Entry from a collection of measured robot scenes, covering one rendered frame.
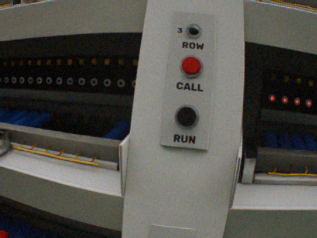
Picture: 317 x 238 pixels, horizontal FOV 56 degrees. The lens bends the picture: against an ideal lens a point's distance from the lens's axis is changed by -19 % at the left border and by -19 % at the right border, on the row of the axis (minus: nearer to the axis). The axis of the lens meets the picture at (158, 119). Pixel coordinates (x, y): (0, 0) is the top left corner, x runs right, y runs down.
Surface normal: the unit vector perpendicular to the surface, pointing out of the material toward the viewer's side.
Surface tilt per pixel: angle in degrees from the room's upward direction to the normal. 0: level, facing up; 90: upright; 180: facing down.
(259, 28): 111
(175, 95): 90
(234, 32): 90
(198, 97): 90
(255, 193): 21
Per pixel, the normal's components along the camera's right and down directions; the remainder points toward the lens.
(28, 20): -0.22, 0.29
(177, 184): -0.20, -0.07
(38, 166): 0.03, -0.95
